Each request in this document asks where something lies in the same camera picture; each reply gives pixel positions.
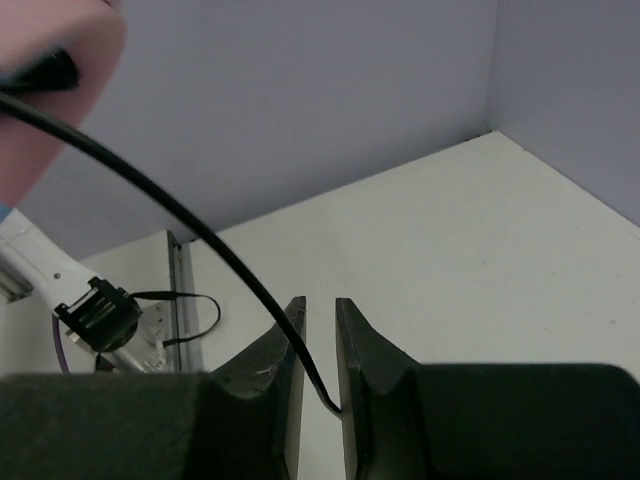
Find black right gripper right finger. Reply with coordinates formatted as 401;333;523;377
335;298;639;479

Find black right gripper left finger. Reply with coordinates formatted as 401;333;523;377
1;327;304;479

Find thin black audio cable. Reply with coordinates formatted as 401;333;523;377
0;92;344;414

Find pink blue cat-ear headphones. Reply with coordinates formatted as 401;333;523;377
1;0;127;209

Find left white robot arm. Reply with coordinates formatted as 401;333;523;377
1;209;153;373

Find aluminium table edge rail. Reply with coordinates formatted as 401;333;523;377
167;231;204;373

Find thin black base cable left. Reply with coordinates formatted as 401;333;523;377
130;290;222;347

